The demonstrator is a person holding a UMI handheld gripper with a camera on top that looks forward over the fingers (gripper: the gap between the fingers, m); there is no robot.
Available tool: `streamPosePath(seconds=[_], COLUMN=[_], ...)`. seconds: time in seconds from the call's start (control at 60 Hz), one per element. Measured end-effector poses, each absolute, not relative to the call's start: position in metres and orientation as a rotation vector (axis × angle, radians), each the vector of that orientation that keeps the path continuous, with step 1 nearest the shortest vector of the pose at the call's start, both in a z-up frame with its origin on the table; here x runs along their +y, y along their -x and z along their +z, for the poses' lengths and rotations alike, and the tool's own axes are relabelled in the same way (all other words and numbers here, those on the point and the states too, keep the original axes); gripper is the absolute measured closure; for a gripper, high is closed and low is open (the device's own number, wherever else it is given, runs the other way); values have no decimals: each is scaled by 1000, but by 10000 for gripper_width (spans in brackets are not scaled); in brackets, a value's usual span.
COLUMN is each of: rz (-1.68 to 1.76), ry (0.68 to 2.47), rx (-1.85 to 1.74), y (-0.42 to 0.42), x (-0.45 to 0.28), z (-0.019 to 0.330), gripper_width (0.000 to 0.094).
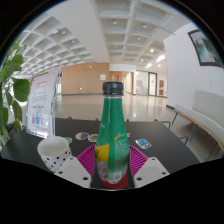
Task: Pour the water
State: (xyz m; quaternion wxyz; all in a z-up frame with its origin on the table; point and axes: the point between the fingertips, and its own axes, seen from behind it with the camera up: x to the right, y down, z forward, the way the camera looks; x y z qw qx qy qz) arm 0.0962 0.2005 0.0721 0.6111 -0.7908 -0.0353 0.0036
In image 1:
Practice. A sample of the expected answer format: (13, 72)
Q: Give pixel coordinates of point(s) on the framed wall picture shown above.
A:
(206, 48)

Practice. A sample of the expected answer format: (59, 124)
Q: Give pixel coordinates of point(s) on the black metal chair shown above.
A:
(163, 122)

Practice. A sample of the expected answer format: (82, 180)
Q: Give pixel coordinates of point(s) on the small blue card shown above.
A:
(143, 143)

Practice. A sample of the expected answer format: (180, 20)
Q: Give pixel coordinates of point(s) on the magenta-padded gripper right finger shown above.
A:
(150, 170)

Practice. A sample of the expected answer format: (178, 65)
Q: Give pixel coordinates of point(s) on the recessed ceiling lights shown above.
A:
(115, 36)

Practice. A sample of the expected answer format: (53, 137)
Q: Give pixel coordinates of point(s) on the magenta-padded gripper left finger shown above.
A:
(71, 171)

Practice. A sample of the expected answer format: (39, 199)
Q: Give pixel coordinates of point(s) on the white polka-dot mug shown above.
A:
(55, 153)

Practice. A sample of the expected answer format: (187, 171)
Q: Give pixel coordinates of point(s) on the white bench with wooden frame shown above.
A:
(203, 116)

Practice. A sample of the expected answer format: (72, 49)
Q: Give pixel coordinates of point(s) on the green plastic drink bottle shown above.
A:
(111, 133)

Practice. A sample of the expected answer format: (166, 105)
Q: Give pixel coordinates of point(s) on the green leafy potted plant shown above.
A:
(13, 90)

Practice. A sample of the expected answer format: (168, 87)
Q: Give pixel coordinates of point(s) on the clear acrylic sign stand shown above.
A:
(41, 103)

